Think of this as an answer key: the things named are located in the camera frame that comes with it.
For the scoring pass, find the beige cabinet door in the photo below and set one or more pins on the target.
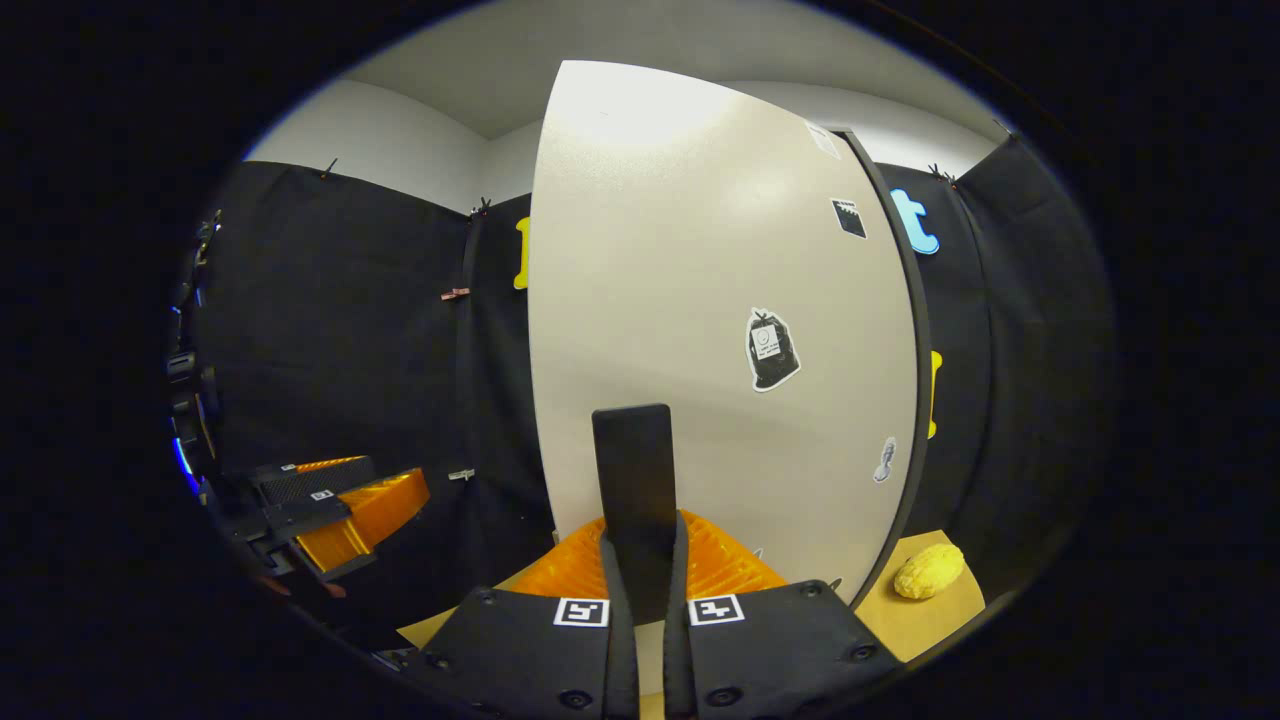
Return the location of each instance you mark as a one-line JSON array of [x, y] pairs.
[[680, 250]]

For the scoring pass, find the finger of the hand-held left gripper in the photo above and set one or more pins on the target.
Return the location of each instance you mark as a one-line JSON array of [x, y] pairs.
[[320, 505], [320, 480]]

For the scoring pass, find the yellow lumpy sponge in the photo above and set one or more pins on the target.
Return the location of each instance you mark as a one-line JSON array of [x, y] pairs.
[[930, 572]]

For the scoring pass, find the black backdrop cloth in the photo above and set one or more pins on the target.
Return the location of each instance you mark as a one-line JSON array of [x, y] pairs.
[[330, 300]]

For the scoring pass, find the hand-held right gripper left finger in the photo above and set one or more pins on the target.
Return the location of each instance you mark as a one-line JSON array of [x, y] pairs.
[[620, 650]]

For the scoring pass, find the black backdrop clip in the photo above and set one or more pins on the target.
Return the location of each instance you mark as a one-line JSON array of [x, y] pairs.
[[937, 173], [328, 166], [482, 207]]

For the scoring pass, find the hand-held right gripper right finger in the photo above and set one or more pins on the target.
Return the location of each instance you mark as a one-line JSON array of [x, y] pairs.
[[678, 650]]

